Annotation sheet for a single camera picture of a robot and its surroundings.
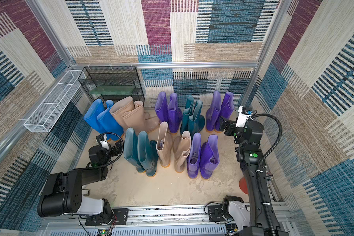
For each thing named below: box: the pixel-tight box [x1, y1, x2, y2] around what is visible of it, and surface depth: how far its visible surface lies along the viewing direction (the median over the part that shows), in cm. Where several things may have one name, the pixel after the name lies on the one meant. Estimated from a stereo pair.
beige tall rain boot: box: [109, 96, 135, 132], surface depth 89 cm
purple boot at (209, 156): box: [199, 134, 220, 179], surface depth 73 cm
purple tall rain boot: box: [154, 90, 169, 123], surface depth 92 cm
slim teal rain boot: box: [123, 127, 146, 173], surface depth 75 cm
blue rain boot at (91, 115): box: [83, 98, 105, 134], surface depth 87 cm
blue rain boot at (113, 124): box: [96, 99, 125, 142], surface depth 87 cm
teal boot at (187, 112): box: [180, 96, 194, 135], surface depth 89 cm
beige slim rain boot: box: [121, 100, 147, 133], surface depth 87 cm
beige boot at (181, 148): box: [172, 130, 192, 174], surface depth 76 cm
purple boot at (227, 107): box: [214, 91, 235, 133], surface depth 90 cm
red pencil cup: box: [238, 177, 249, 195], surface depth 86 cm
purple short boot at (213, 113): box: [205, 89, 222, 133], surface depth 96 cm
